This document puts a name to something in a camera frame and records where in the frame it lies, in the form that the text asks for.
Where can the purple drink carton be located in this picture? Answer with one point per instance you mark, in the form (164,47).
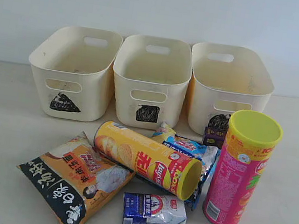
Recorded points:
(214,137)

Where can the yellow Lays chips can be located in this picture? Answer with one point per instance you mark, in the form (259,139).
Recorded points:
(167,168)

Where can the blue instant noodle bag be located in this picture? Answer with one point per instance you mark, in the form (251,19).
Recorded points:
(208,155)

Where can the orange instant noodle bag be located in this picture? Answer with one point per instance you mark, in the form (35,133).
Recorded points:
(75,180)

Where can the pink chips can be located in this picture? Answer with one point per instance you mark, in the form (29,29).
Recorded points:
(249,143)

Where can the cream bin with square mark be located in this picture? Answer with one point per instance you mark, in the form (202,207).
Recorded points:
(152,75)

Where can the cream bin with circle mark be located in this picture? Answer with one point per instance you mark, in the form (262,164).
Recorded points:
(225,79)

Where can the cream bin with triangle mark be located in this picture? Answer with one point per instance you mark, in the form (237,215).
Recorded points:
(72,70)

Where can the blue white milk carton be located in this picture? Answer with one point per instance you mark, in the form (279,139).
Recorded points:
(153,209)

